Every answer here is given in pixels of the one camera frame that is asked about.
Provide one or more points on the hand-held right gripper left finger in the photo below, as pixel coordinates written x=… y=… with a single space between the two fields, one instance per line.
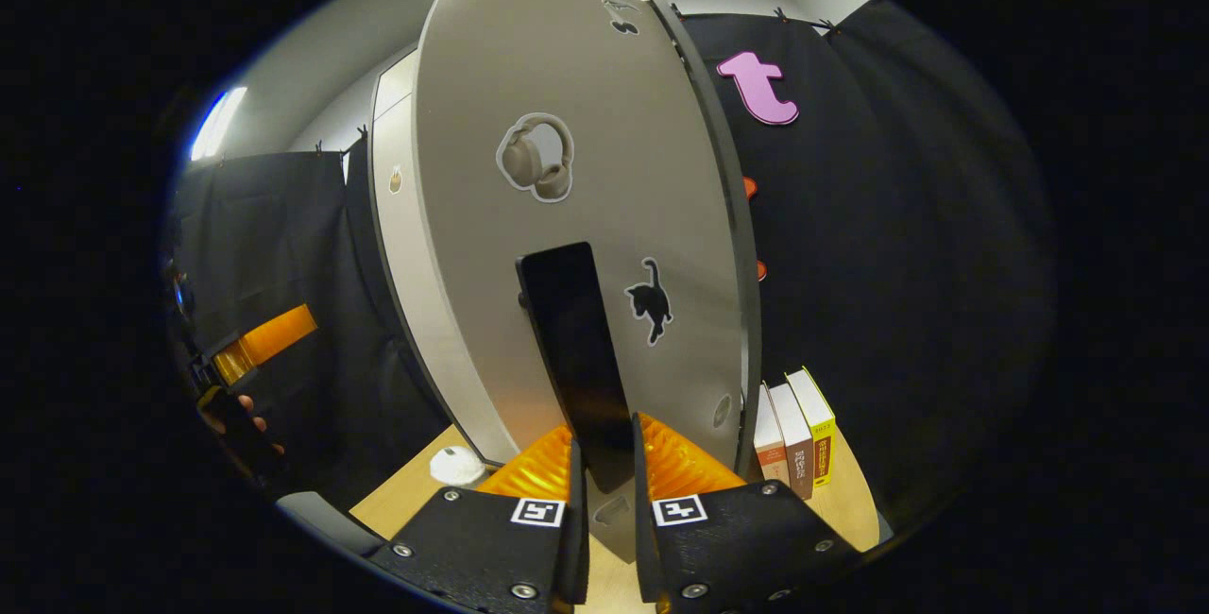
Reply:
x=577 y=529

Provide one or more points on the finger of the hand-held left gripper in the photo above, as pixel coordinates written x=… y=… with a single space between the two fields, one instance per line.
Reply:
x=269 y=338

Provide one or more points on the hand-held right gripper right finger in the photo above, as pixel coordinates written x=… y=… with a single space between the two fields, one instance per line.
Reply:
x=643 y=529

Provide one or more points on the beige shoe cabinet door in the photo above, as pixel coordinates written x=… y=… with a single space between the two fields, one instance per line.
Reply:
x=586 y=76
x=406 y=246

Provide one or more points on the beige double-door shoe cabinet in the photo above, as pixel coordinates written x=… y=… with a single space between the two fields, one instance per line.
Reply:
x=746 y=246

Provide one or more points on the white round object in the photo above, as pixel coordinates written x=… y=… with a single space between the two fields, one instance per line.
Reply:
x=456 y=466

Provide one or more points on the orange and white book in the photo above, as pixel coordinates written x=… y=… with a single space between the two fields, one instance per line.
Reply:
x=770 y=449

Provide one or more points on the yellow book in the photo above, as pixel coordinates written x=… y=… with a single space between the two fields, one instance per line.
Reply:
x=820 y=434

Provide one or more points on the narrow ceiling light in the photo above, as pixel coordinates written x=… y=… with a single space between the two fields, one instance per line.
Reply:
x=217 y=123

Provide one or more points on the black backdrop cloth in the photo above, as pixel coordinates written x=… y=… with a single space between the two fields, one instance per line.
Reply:
x=897 y=264

